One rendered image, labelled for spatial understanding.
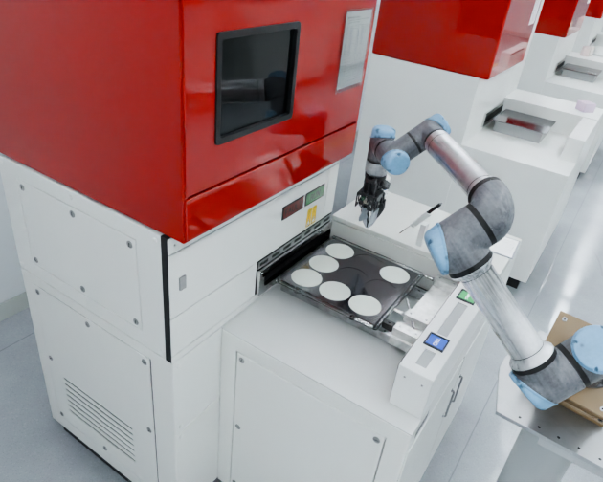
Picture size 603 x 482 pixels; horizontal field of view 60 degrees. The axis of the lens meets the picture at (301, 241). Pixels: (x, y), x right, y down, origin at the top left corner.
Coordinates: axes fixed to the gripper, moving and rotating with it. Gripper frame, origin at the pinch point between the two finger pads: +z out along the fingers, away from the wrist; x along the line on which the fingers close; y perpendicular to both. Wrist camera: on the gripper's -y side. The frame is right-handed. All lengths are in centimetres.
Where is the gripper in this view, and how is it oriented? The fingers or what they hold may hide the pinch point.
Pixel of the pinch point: (368, 223)
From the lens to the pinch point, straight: 184.1
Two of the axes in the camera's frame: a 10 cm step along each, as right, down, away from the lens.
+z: -1.0, 8.4, 5.3
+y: -4.8, 4.2, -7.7
